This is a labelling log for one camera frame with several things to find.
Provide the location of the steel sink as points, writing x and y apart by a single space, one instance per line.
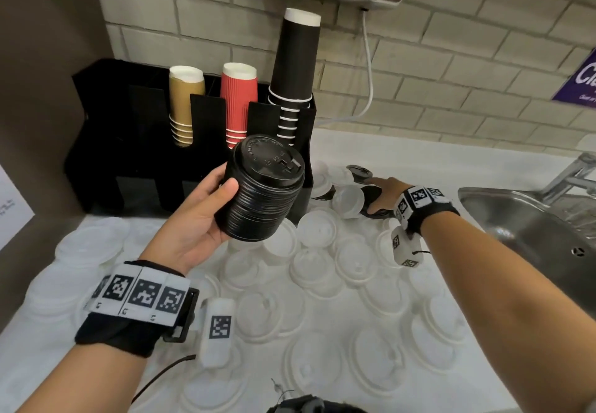
535 235

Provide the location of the stack of black lids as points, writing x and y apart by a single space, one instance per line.
260 194

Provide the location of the single black cup lid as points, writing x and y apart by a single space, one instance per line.
369 196

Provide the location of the steel faucet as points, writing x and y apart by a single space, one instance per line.
572 175

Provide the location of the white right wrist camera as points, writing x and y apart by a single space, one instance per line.
405 247

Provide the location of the marker wristband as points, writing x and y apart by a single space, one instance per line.
135 296
423 203

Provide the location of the person's left hand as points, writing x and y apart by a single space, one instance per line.
186 226

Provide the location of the right marker wristband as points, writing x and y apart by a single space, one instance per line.
423 203

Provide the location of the microwave safety poster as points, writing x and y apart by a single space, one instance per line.
14 207

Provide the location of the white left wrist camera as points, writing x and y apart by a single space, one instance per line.
218 333

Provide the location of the stack of red paper cups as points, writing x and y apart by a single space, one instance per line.
238 100

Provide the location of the person's right forearm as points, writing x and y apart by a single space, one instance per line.
512 296

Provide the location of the purple wall sign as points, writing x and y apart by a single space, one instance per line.
579 84

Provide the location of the black chest camera mount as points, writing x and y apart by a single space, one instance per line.
302 405

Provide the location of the person's left forearm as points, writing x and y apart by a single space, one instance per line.
84 380

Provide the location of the pile of white cup lids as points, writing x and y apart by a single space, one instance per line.
326 315

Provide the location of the person's right hand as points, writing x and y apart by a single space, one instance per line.
389 194

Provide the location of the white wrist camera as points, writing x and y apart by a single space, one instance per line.
405 247
218 333

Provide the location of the left marker wristband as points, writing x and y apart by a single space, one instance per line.
135 296

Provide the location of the stack of black paper cups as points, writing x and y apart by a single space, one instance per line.
295 58

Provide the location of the black cup and lid organizer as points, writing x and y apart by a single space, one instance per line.
121 147

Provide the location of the stack of gold paper cups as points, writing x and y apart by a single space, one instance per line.
184 100

